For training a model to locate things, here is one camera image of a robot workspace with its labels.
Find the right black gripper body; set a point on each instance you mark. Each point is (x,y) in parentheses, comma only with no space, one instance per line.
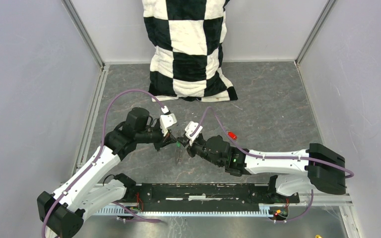
(196,148)

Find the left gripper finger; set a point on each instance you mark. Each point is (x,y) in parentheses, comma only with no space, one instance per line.
(171,134)
(167,141)

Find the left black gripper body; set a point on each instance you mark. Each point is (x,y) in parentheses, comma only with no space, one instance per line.
(158,138)

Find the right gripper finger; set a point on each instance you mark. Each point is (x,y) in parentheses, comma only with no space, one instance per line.
(183,140)
(185,149)

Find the large metal keyring plate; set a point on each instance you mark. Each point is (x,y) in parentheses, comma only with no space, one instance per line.
(178,155)

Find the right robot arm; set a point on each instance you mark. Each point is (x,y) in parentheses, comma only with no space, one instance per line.
(317,167)

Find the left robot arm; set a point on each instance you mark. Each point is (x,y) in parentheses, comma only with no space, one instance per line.
(64,211)

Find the red tag key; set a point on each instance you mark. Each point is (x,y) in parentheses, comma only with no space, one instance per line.
(232,135)

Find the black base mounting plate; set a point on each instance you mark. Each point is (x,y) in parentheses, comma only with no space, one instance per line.
(204,197)

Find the black white checkered blanket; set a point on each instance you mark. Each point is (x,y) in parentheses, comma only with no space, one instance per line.
(187,36)

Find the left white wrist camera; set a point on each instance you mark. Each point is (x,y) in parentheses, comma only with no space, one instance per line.
(167,119)

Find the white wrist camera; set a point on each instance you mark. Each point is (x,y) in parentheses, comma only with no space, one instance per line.
(167,119)
(192,130)

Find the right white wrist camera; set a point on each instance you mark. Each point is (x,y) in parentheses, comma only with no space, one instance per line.
(192,130)

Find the grey slotted cable duct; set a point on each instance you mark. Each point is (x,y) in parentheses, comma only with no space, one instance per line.
(115,210)

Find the aluminium frame rail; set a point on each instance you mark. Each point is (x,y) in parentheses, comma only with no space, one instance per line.
(323,199)

